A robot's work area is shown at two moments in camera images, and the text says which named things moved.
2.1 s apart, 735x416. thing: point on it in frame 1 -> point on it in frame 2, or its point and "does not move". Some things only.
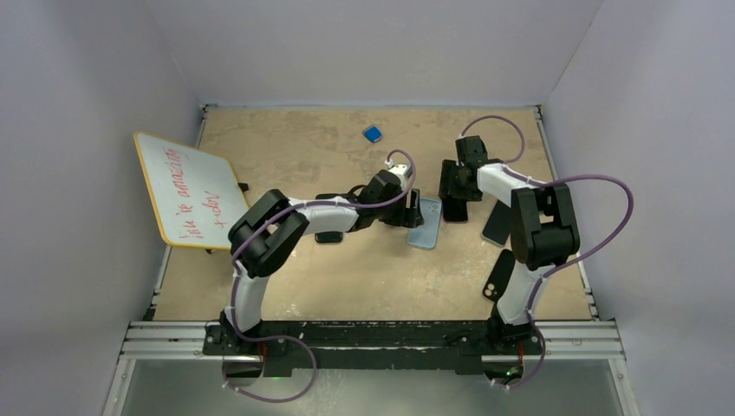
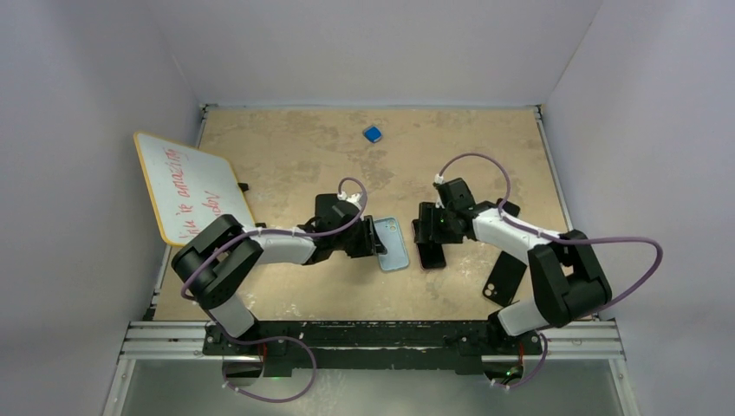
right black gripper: x=449 y=170 -> x=428 y=212
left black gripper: x=406 y=217 -> x=369 y=240
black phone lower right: x=496 y=283 does not move
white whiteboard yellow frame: x=197 y=195 does not move
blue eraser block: x=373 y=133 does not move
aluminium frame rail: x=551 y=342 does not move
